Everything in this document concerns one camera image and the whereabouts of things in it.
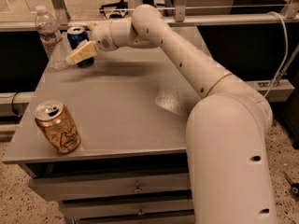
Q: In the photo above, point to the bottom grey drawer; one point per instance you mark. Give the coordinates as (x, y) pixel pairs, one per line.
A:
(183, 218)

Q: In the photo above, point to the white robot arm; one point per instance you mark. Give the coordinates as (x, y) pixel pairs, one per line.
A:
(226, 130)

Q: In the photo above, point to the black caster wheel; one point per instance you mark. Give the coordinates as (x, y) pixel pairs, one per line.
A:
(294, 186)

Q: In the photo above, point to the middle grey drawer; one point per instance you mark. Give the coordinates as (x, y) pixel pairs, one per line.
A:
(93, 210)

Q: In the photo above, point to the grey drawer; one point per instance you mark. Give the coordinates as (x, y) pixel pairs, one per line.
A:
(183, 218)
(80, 187)
(93, 210)

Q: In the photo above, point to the grey drawer cabinet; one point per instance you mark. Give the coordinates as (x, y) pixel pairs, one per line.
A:
(130, 108)

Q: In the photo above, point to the black office chair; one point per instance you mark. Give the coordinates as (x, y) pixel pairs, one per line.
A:
(113, 9)

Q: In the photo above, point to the top grey drawer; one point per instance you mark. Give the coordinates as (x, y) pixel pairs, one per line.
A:
(80, 187)

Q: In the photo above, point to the clear plastic water bottle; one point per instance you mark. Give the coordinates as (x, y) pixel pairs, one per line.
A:
(50, 35)

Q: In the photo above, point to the blue pepsi can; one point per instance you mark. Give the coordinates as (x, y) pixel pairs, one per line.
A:
(75, 35)

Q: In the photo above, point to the orange soda can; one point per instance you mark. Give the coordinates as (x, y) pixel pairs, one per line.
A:
(56, 123)

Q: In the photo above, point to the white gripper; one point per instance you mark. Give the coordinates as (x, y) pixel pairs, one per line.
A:
(101, 34)

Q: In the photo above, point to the metal railing frame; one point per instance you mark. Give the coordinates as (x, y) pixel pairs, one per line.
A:
(19, 15)

